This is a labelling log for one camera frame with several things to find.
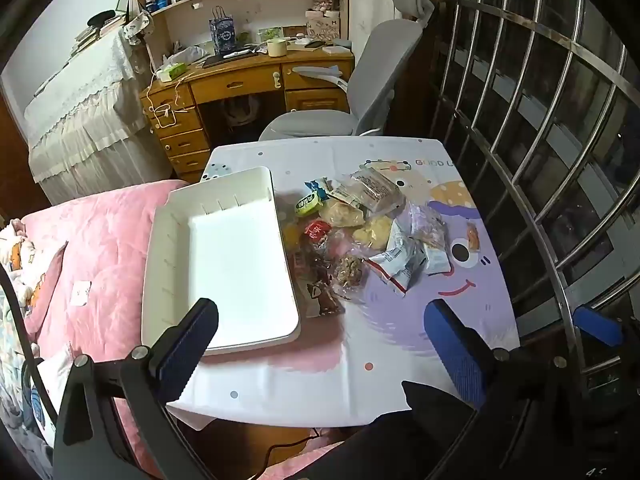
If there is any metal window grille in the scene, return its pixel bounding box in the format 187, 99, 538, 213
430, 0, 640, 376

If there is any small blue white snack packet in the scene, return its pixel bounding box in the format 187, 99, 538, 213
305, 177, 333, 201

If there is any blue gift bag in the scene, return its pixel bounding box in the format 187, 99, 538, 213
209, 6, 236, 56

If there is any black tablet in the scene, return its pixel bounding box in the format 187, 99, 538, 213
202, 54, 256, 68

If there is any purple snack packet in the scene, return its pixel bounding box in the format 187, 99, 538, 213
407, 202, 448, 251

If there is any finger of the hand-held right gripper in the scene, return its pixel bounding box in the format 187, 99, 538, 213
574, 304, 624, 348

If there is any floral cloth bag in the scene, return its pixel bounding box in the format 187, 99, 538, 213
123, 10, 153, 46

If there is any red candy packet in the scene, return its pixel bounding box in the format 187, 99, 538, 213
302, 220, 336, 251

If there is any yellow crumbly pastry packet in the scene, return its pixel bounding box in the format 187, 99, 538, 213
320, 200, 366, 228
352, 217, 393, 251

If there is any cartoon printed quilt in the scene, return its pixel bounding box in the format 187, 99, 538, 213
0, 219, 68, 480

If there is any blue white foil packet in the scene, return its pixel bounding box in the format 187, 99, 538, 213
422, 242, 453, 276

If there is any black cable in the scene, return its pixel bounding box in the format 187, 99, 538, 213
0, 265, 58, 423

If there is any white lace cover cloth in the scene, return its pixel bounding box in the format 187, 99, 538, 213
22, 27, 173, 206

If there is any dark cloth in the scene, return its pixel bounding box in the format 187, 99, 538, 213
260, 380, 483, 480

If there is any dark brown snack packet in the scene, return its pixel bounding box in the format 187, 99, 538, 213
300, 277, 346, 318

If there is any pink blanket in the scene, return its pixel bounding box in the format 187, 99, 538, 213
20, 178, 201, 480

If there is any white charger cable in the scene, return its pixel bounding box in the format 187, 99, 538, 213
141, 60, 196, 128

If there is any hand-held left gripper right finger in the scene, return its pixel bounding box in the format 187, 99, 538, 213
424, 299, 586, 480

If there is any white plastic tray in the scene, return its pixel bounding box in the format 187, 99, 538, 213
141, 166, 302, 357

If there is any small red brown packet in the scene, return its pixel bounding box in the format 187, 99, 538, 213
292, 250, 326, 281

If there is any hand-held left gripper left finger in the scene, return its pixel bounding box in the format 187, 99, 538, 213
52, 298, 220, 480

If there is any wooden bookshelf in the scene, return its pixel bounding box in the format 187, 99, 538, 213
129, 0, 347, 58

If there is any wooden desk with drawers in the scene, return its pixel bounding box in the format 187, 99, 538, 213
140, 47, 357, 183

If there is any green snack packet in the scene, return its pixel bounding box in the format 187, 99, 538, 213
294, 192, 328, 217

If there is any cardboard box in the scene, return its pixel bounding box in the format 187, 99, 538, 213
306, 10, 342, 41

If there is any clear brown granola packet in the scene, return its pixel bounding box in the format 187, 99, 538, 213
330, 252, 371, 296

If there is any beige label snack packet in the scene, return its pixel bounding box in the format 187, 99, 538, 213
327, 177, 368, 208

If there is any cartoon printed tablecloth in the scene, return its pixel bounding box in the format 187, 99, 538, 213
165, 136, 521, 428

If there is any grey office chair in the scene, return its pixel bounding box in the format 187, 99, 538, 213
258, 0, 436, 142

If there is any small yellow snack packet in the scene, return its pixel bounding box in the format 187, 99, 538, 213
281, 222, 303, 253

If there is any clear packet with printed text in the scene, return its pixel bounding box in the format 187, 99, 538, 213
368, 232, 426, 297

